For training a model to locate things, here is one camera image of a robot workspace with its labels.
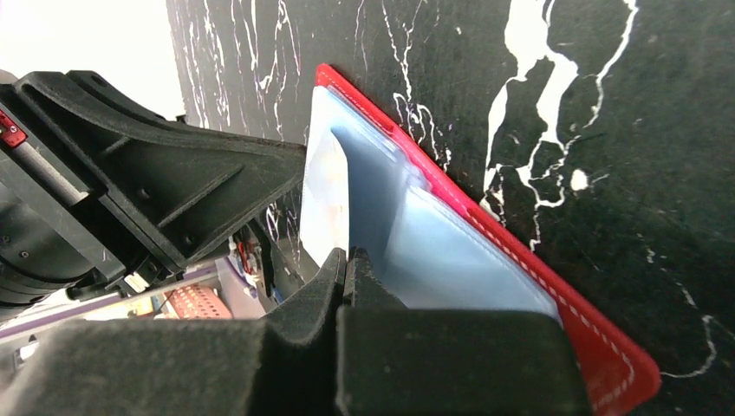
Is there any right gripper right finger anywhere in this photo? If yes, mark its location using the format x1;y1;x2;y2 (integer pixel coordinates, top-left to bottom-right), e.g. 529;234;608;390
335;248;592;415

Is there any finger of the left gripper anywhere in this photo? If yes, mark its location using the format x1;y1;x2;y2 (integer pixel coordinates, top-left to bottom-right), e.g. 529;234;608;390
1;71;306;273

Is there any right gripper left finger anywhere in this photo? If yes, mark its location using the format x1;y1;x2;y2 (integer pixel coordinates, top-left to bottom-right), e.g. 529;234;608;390
1;249;347;415

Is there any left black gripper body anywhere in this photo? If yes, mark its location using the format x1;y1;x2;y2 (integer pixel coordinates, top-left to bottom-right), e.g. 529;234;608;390
1;139;127;310

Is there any red leather card holder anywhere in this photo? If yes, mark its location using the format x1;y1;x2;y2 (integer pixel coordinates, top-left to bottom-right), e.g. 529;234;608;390
314;63;661;415

